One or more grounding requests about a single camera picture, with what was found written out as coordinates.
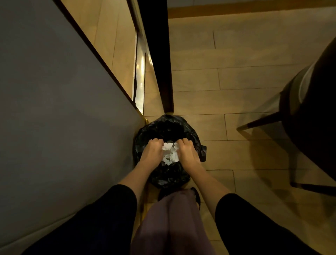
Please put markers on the person's left forearm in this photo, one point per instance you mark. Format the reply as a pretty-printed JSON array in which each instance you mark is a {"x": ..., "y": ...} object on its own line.
[{"x": 136, "y": 181}]

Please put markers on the pile of white tissue papers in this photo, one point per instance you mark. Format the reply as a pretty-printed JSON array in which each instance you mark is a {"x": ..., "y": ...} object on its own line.
[{"x": 170, "y": 155}]

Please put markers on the person's black sleeve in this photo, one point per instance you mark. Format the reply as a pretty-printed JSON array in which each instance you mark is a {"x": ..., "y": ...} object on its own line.
[
  {"x": 99, "y": 226},
  {"x": 252, "y": 231}
]

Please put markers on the person's left leg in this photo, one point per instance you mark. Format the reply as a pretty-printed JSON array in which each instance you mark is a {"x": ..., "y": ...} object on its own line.
[{"x": 170, "y": 226}]

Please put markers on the person's right hand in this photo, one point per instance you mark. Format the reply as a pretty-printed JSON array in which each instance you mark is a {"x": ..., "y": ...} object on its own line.
[{"x": 187, "y": 156}]

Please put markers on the black bagged trash can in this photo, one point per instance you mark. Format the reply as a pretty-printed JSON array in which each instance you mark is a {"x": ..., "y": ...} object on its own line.
[{"x": 168, "y": 126}]

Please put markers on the person's right forearm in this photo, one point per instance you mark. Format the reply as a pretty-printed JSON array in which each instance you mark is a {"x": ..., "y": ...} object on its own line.
[{"x": 210, "y": 189}]

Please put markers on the metal door frame strip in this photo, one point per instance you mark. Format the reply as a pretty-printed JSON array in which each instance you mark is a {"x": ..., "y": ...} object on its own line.
[{"x": 140, "y": 78}]

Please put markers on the person's black right sleeve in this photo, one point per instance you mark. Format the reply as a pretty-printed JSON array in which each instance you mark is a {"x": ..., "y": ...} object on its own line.
[{"x": 252, "y": 231}]

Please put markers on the person's left hand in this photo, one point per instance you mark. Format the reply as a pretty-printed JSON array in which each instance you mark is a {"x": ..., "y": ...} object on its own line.
[{"x": 152, "y": 155}]

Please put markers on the dark brown wooden door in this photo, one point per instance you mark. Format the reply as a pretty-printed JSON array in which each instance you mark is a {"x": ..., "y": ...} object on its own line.
[{"x": 157, "y": 52}]

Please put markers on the beige upholstered chair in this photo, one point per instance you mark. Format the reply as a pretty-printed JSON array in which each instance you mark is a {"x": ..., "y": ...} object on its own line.
[{"x": 315, "y": 118}]

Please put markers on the person's black left sleeve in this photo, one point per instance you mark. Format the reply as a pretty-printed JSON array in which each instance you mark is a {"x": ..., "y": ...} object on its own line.
[{"x": 99, "y": 226}]

